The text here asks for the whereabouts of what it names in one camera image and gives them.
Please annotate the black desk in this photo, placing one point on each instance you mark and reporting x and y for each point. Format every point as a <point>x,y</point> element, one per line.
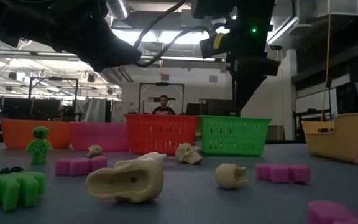
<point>297,124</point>

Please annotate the wrist camera with yellow tag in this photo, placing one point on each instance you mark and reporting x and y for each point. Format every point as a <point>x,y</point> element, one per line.
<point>213,46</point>

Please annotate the person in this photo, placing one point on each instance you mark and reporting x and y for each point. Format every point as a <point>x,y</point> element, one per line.
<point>164,109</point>
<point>64,113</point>

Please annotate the yellow plastic bin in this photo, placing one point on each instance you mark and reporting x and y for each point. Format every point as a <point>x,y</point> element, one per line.
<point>343,140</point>

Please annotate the whiteboard with notes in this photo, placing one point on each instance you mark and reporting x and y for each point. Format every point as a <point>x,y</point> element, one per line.
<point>121,112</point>

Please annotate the long ceiling light fixture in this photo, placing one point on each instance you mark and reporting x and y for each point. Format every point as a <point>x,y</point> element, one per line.
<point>182,58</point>

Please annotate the grey cloth cover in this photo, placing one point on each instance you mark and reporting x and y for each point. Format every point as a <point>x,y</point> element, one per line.
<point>92,110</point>

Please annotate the grey box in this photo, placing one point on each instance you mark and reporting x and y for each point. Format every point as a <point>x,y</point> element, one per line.
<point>275,132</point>

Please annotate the orange plastic bin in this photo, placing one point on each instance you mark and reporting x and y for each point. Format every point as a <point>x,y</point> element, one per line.
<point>36,135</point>

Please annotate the black security camera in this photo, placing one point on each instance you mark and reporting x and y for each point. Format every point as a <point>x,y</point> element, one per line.
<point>276,47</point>

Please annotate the black cabinet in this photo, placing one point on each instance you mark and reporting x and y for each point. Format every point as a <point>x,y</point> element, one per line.
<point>210,107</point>

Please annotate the cream plastic skull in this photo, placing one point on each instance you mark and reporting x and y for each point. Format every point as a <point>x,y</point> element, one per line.
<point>132,183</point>
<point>95,151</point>
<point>228,176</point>
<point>187,153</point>

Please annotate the silver round air duct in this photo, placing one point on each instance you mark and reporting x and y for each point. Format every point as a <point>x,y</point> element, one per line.
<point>118,7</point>

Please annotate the pink plastic bin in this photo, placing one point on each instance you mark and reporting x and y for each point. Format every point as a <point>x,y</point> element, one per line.
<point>101,137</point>

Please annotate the square wall vent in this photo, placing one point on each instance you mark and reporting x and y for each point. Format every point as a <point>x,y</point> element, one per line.
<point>164,77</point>
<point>213,78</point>

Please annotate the red slotted plastic basket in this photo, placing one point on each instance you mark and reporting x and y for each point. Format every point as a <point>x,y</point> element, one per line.
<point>160,133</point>

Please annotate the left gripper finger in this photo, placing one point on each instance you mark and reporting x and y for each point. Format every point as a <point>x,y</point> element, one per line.
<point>107,62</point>
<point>117,45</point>

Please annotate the row of black monitors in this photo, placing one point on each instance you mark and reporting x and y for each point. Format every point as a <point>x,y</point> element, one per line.
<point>42,109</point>

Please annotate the green slotted plastic basket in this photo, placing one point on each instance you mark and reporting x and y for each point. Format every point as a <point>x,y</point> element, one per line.
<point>233,135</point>

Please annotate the white wall board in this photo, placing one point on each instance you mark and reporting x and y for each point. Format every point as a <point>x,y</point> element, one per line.
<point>315,101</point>

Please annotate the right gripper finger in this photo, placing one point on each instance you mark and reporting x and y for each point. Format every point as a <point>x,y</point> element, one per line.
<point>239,87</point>
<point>251,87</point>

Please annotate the green skeleton figure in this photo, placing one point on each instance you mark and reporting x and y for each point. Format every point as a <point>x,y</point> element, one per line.
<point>11,190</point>
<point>39,146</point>

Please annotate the black gantry frame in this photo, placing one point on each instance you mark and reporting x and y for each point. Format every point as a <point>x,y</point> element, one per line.
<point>53,78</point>
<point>162,83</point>

